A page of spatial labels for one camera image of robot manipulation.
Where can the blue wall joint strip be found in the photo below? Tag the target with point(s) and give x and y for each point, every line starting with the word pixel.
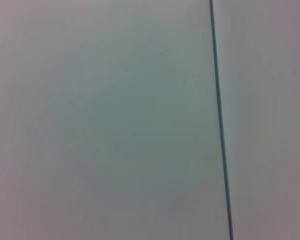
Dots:
pixel 220 120

